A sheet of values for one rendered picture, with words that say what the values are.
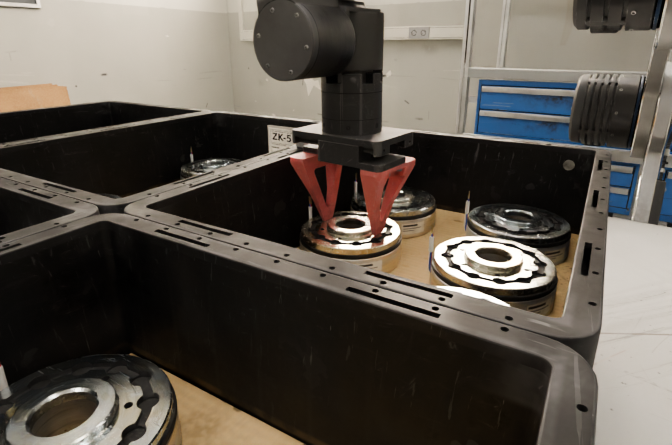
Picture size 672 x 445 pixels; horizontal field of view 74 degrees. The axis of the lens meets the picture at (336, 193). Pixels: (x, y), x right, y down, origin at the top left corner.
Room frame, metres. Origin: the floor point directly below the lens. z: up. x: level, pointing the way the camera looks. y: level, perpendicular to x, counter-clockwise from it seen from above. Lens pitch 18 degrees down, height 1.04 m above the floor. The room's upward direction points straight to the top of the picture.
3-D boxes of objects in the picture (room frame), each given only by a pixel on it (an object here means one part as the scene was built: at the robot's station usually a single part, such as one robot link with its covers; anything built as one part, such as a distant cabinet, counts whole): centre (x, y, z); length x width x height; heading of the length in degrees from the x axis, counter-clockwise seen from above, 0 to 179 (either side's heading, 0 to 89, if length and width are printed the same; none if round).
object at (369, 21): (0.42, -0.01, 1.04); 0.07 x 0.06 x 0.07; 147
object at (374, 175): (0.42, -0.03, 0.91); 0.07 x 0.07 x 0.09; 52
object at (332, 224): (0.42, -0.01, 0.86); 0.05 x 0.05 x 0.01
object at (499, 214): (0.45, -0.20, 0.86); 0.05 x 0.05 x 0.01
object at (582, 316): (0.39, -0.07, 0.92); 0.40 x 0.30 x 0.02; 149
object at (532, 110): (2.05, -1.00, 0.60); 0.72 x 0.03 x 0.56; 56
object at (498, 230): (0.45, -0.20, 0.86); 0.10 x 0.10 x 0.01
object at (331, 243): (0.42, -0.01, 0.86); 0.10 x 0.10 x 0.01
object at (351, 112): (0.43, -0.01, 0.98); 0.10 x 0.07 x 0.07; 52
